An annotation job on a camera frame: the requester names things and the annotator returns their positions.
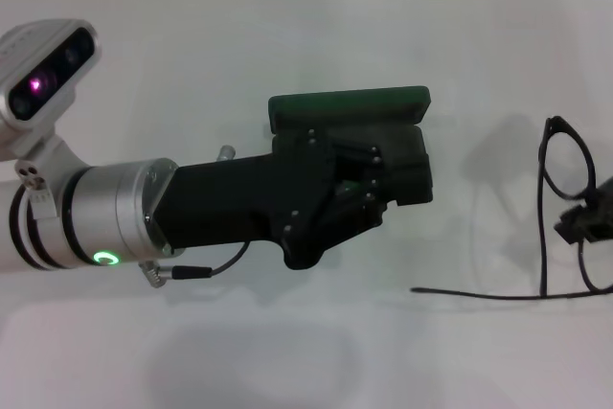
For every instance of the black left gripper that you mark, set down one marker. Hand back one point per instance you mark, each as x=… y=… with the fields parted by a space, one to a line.
x=239 y=203

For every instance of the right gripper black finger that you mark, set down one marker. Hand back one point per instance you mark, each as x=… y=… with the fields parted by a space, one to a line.
x=582 y=227
x=601 y=196

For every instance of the black glasses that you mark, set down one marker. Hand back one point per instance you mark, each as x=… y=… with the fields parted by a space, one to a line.
x=543 y=217

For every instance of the green glasses case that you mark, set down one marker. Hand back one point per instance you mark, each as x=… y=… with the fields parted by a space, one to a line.
x=345 y=105

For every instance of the silver left gripper plug stub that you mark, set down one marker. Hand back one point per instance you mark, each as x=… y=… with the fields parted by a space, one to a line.
x=226 y=152

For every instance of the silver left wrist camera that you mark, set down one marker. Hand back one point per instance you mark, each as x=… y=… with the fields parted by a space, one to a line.
x=48 y=74

